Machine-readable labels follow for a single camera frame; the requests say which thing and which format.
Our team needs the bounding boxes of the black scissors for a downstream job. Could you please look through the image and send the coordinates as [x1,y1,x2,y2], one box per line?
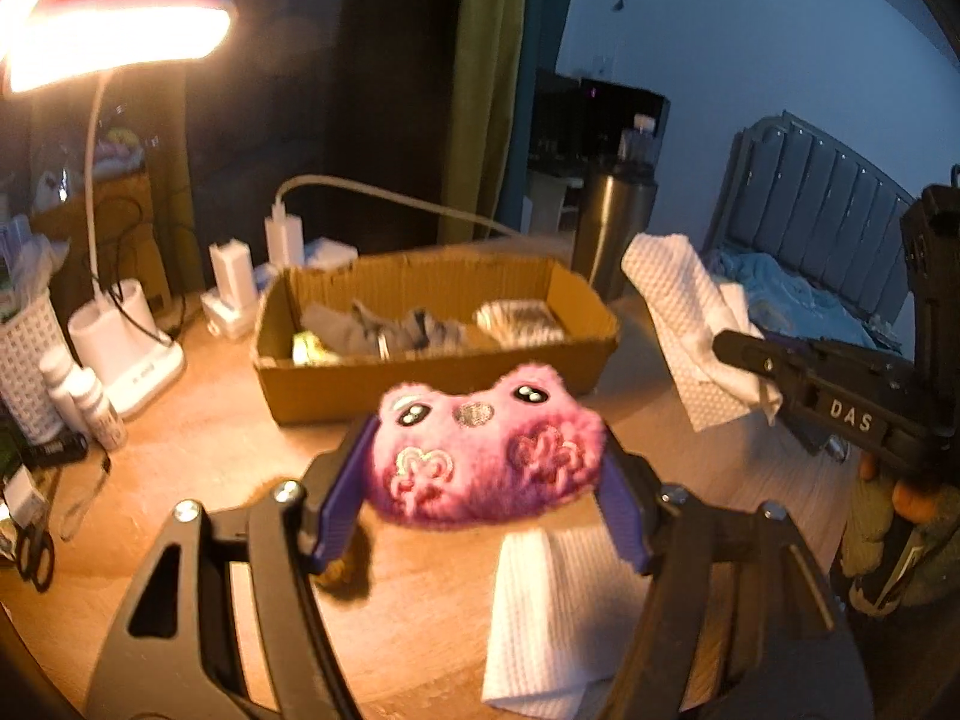
[10,525,58,592]

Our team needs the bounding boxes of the clear plastic water bottle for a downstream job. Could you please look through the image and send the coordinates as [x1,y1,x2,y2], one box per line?
[619,114,661,182]

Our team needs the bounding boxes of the brown fuzzy pompom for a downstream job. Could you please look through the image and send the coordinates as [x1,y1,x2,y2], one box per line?
[315,525,374,602]

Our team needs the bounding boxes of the grey dotted glove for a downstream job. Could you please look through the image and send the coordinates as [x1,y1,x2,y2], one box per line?
[300,300,488,358]

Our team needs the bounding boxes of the cotton swab pack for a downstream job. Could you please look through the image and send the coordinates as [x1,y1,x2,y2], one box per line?
[472,298,567,347]

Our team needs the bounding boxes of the tall brown cardboard box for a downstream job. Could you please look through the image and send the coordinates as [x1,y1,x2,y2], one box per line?
[34,172,173,308]

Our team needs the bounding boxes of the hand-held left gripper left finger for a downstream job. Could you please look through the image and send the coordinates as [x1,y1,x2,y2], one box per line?
[82,412,380,720]

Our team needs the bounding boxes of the white desk lamp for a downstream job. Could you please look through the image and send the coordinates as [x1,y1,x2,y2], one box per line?
[0,0,235,421]

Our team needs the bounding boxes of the white phone charger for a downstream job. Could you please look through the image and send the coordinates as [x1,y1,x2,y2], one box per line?
[264,199,305,269]

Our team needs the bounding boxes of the white plug adapter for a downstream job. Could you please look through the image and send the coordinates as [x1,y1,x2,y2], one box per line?
[208,240,260,310]

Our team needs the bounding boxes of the yellow curtain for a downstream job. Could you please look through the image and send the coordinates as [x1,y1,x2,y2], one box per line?
[439,0,530,245]

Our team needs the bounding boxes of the black cable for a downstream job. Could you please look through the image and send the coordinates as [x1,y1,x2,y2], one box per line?
[90,199,188,338]

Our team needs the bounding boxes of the white woven basket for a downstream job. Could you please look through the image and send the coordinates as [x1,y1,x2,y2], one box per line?
[0,289,73,445]

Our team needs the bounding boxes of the yellow green packet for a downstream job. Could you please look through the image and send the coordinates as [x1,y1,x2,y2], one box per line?
[291,330,338,367]

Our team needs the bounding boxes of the crumpled white tissue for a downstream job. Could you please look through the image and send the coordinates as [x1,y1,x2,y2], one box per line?
[0,214,70,293]

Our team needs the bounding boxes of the blue printed blanket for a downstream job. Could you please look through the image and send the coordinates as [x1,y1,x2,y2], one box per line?
[705,251,902,351]

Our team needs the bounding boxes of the small white bottle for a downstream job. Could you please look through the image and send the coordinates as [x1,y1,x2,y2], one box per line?
[39,351,85,421]
[71,379,128,452]

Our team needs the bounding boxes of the pink plush toy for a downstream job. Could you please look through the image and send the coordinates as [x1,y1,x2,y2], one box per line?
[367,364,607,528]

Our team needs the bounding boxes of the white computer desk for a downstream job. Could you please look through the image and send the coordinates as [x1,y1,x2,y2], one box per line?
[525,161,590,237]

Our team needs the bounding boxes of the black computer monitor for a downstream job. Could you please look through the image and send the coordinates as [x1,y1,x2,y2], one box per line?
[534,69,590,166]

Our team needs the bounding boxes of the dark window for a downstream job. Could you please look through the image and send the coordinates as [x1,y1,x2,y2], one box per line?
[184,0,470,293]

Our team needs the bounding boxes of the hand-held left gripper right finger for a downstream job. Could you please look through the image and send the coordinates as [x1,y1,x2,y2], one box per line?
[596,450,875,720]

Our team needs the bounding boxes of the grey padded bed headboard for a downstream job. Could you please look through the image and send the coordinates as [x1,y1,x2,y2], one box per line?
[701,111,920,325]

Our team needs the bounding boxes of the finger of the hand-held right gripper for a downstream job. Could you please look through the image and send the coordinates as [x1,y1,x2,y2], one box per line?
[712,328,812,400]

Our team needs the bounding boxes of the black flashlight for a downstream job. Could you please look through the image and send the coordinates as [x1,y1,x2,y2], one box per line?
[22,431,91,470]

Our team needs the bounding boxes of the steel tumbler with black lid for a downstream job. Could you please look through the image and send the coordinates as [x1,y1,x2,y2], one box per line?
[571,169,661,302]

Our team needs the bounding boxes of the person's right hand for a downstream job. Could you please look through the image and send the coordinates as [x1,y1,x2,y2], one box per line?
[859,454,940,524]

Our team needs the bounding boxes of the teal curtain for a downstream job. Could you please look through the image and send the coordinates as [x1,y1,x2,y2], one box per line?
[521,0,583,76]

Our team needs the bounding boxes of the white charger cable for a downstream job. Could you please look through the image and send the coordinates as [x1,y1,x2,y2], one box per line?
[274,174,542,241]

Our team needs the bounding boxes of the white paper towel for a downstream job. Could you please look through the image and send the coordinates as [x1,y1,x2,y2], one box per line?
[480,525,655,720]
[621,232,785,433]

